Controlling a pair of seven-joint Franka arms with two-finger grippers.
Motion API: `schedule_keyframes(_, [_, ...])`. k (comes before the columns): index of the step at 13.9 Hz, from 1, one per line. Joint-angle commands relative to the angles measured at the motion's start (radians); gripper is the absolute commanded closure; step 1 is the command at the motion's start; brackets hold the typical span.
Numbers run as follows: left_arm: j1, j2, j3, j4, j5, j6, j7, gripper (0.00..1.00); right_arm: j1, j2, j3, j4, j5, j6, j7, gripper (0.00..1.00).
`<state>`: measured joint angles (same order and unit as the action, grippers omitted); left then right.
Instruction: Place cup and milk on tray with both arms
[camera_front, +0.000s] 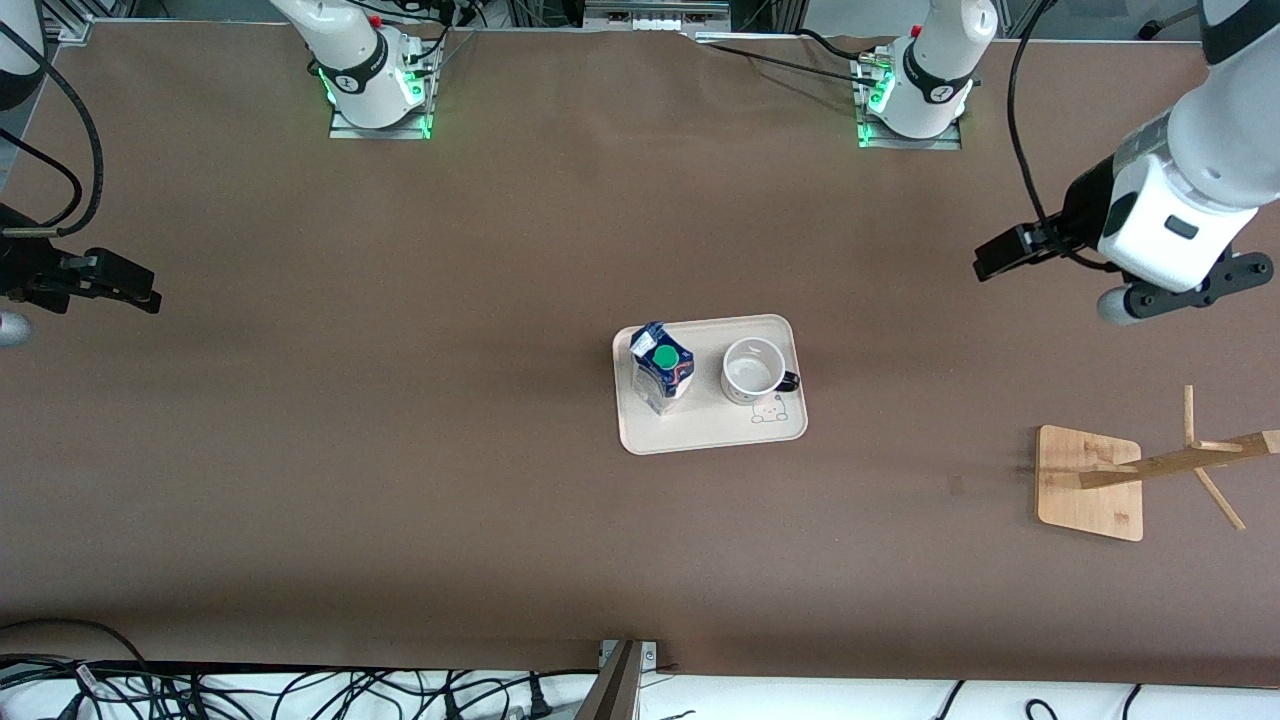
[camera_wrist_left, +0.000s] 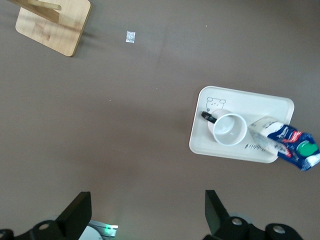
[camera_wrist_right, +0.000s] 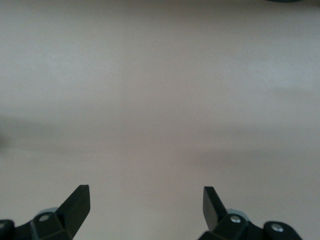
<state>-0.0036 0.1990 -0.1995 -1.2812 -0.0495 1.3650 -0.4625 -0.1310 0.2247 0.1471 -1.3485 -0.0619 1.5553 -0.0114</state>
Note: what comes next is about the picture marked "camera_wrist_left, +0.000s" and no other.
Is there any blue white milk carton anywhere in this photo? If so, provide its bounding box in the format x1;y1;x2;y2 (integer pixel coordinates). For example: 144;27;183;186
247;115;320;172

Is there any wooden mug stand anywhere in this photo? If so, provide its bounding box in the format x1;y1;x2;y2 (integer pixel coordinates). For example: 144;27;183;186
6;0;93;58

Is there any cream rabbit print tray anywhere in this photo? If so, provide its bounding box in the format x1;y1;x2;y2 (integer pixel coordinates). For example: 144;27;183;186
188;85;296;164

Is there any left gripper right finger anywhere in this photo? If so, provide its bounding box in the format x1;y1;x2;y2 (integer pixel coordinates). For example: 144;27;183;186
203;190;305;240

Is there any white smiley face cup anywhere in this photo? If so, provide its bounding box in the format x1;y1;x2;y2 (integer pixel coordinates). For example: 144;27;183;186
201;108;249;146

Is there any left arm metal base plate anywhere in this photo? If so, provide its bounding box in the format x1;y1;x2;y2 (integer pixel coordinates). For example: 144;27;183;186
89;220;119;238

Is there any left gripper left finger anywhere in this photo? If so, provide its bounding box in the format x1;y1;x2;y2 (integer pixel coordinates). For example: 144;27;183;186
0;191;92;240

